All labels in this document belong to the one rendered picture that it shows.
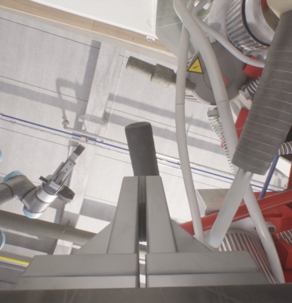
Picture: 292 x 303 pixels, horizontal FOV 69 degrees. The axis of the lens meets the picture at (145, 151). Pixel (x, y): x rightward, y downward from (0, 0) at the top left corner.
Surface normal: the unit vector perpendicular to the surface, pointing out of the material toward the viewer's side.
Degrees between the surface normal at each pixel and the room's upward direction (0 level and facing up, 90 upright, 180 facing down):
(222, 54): 90
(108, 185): 90
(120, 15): 90
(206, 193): 163
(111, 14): 90
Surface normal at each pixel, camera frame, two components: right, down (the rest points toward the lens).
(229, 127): -0.27, 0.18
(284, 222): -0.01, -0.96
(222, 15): -0.12, 0.37
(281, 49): -0.83, -0.11
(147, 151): 0.39, 0.14
